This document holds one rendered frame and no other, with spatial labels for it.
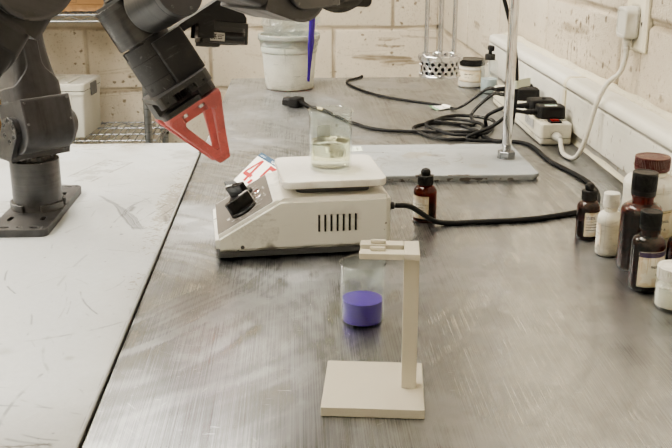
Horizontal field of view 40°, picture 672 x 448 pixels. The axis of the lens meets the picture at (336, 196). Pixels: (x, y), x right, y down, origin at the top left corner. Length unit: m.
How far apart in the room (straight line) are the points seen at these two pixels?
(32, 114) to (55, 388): 0.48
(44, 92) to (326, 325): 0.51
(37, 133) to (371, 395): 0.61
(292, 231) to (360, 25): 2.45
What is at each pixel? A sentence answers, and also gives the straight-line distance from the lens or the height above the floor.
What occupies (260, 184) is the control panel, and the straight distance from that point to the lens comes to 1.12.
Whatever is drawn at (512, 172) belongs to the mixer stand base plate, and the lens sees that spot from 1.40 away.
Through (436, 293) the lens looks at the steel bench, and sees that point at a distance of 0.96.
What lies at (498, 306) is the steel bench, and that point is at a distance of 0.94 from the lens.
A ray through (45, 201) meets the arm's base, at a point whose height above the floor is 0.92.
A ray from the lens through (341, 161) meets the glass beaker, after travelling 1.07.
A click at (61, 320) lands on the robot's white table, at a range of 0.93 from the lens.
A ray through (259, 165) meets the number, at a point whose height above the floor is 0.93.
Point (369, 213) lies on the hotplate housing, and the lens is 1.05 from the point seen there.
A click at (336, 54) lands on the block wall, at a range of 3.46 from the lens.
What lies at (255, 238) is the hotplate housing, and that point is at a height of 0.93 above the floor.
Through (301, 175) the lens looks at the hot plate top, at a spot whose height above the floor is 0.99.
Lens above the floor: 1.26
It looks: 16 degrees down
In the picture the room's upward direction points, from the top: straight up
